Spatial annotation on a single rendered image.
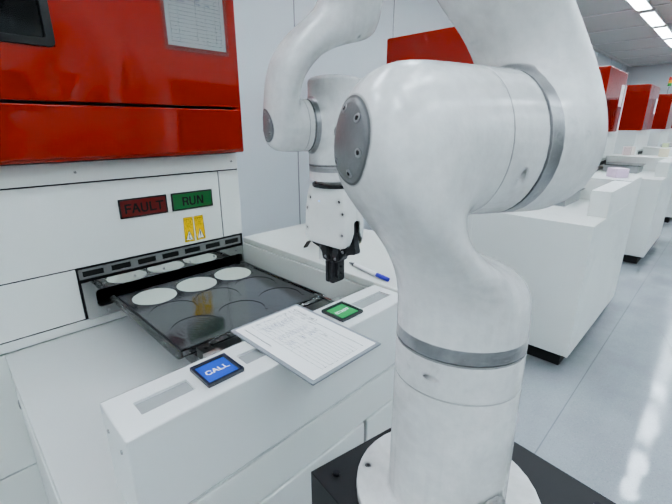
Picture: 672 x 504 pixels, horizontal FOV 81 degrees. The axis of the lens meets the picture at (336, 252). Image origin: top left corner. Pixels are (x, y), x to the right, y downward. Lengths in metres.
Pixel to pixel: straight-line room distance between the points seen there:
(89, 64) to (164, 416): 0.74
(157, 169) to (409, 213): 0.91
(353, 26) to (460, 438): 0.49
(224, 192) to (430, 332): 0.95
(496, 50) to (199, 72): 0.84
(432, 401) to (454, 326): 0.07
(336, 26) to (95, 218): 0.74
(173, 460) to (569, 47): 0.59
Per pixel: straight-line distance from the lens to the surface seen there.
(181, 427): 0.57
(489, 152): 0.30
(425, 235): 0.29
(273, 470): 0.73
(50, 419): 0.88
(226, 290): 1.04
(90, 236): 1.10
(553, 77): 0.37
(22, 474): 1.31
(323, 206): 0.65
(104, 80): 1.04
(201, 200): 1.18
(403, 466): 0.44
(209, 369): 0.62
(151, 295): 1.07
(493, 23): 0.39
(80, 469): 0.75
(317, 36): 0.58
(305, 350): 0.63
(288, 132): 0.59
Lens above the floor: 1.30
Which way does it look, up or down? 18 degrees down
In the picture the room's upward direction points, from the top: straight up
